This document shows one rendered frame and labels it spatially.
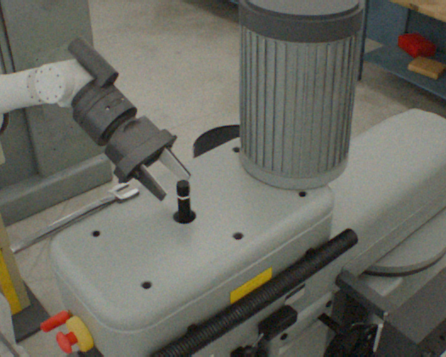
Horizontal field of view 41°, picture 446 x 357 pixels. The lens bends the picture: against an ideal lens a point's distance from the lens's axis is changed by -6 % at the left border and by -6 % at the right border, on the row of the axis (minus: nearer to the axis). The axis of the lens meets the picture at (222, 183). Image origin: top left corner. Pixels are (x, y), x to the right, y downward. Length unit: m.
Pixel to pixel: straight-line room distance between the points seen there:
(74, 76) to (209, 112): 3.88
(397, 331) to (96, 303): 0.51
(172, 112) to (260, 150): 3.85
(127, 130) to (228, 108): 3.93
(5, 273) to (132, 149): 2.35
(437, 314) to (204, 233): 0.44
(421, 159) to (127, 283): 0.77
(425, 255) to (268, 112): 0.63
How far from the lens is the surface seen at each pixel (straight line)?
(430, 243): 1.51
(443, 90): 5.01
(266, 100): 0.99
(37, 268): 3.73
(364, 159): 1.38
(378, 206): 1.29
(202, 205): 1.04
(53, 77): 1.01
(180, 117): 4.81
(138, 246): 0.97
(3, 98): 1.13
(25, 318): 3.44
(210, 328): 0.96
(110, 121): 0.98
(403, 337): 1.09
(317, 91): 0.96
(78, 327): 1.01
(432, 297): 1.16
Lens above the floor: 2.56
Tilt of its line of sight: 38 degrees down
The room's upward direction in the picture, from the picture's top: 1 degrees counter-clockwise
